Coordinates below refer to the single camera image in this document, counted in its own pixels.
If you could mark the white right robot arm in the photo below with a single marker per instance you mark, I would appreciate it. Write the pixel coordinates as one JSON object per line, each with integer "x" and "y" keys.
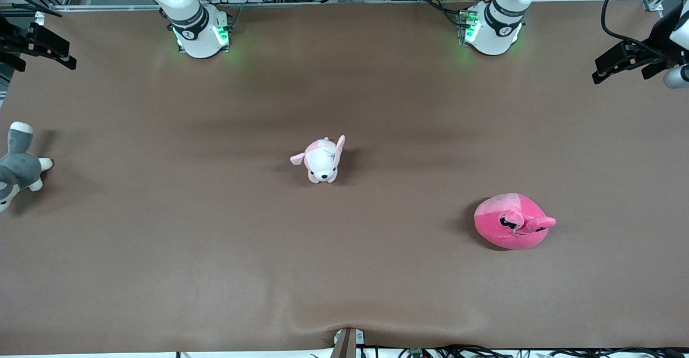
{"x": 196, "y": 35}

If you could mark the white pink plush dog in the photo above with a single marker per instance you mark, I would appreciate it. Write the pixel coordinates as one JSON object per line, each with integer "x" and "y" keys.
{"x": 322, "y": 161}

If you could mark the pink round plush toy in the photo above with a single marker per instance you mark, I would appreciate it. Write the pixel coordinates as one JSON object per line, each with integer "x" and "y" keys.
{"x": 500, "y": 234}

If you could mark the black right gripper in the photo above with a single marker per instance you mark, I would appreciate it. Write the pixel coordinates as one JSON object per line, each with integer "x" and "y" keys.
{"x": 12, "y": 42}

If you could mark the grey white plush husky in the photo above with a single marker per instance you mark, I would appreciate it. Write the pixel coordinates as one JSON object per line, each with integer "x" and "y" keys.
{"x": 21, "y": 167}

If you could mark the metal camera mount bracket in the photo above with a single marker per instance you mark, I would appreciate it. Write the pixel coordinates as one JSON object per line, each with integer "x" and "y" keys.
{"x": 347, "y": 344}

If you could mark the small green circuit board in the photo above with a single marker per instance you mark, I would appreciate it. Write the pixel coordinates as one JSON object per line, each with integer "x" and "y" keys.
{"x": 415, "y": 353}

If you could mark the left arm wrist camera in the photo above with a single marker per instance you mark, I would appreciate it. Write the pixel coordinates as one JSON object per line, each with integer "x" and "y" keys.
{"x": 677, "y": 77}

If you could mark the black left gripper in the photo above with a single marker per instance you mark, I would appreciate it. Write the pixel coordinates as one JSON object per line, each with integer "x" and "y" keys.
{"x": 660, "y": 39}

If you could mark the brown table mat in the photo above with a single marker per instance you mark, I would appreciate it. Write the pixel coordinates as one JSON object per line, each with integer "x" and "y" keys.
{"x": 344, "y": 272}

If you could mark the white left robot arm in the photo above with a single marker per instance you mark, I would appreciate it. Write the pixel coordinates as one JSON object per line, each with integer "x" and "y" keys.
{"x": 495, "y": 29}

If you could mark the silver table edge rail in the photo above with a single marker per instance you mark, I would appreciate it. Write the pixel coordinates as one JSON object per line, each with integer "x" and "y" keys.
{"x": 323, "y": 4}

